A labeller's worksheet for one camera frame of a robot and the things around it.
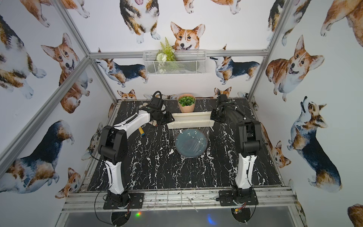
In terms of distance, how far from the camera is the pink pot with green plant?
40.3 inches

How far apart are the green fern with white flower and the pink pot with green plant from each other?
10.0 inches

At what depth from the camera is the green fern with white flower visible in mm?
814
